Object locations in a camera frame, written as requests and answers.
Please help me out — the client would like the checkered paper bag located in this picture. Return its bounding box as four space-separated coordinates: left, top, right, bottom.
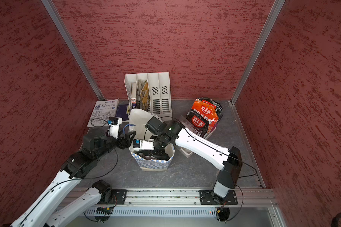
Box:
129 109 175 171

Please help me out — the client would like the orange red condiment packet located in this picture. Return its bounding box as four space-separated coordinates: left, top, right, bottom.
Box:
191 97 223 134

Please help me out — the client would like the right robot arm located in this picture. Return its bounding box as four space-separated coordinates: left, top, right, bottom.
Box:
145 117 243 199

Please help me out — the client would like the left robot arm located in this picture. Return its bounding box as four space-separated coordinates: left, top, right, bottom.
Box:
11 129 136 227

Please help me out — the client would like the dark blue book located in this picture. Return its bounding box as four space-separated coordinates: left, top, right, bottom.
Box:
115 104 130 123

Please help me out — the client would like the white plastic basket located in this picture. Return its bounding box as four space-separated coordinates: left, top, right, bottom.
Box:
175 116 217 162

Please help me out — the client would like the white sketch book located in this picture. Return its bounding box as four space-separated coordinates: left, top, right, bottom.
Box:
87 99 119 127

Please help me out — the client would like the white file organizer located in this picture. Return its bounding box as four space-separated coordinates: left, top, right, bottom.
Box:
124 72 172 117

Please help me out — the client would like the yellow comic book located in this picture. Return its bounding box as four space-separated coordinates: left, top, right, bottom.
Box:
137 79 150 111

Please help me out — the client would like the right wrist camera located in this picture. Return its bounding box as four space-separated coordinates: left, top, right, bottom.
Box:
132 139 154 151

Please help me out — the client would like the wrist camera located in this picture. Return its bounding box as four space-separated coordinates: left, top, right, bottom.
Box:
132 139 154 151
107 117 122 139

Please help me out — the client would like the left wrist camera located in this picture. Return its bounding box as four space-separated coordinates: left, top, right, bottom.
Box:
107 117 122 139

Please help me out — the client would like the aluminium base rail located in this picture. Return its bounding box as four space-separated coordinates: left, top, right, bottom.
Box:
110 187 278 207

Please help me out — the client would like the left metal corner post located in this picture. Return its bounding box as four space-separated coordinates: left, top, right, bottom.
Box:
41 0 105 101

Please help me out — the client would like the metal corner post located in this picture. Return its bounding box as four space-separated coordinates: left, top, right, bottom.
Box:
231 0 285 106
41 0 105 101

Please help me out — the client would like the right metal corner post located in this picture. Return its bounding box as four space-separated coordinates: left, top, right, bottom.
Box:
231 0 285 106

